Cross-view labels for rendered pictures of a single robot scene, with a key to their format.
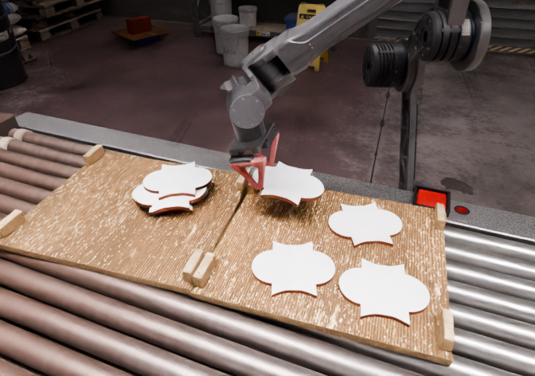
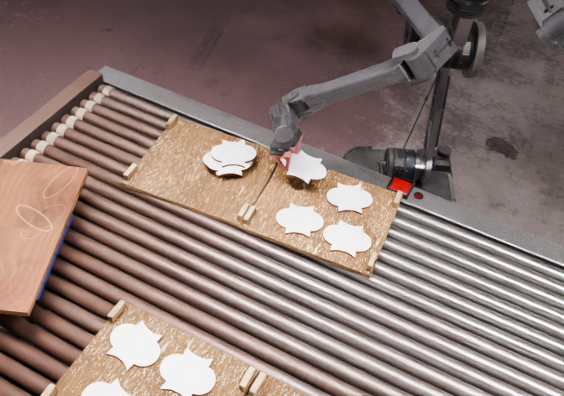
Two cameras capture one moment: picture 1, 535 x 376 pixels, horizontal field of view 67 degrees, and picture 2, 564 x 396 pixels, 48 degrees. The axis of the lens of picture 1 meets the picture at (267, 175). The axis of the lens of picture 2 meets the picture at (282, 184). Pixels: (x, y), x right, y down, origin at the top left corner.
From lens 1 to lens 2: 1.20 m
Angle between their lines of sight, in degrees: 12
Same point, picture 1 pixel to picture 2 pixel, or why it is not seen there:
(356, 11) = (348, 91)
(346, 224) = (337, 197)
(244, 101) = (282, 129)
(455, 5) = (458, 33)
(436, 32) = not seen: hidden behind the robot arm
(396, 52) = not seen: hidden behind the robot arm
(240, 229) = (271, 192)
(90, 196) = (174, 156)
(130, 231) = (203, 185)
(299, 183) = (311, 169)
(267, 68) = (298, 106)
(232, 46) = not seen: outside the picture
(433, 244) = (386, 216)
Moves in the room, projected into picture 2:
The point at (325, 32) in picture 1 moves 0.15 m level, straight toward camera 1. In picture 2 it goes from (331, 96) to (321, 130)
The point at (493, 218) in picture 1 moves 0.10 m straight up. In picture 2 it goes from (436, 204) to (443, 182)
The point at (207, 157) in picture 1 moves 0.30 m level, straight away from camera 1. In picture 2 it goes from (251, 130) to (248, 78)
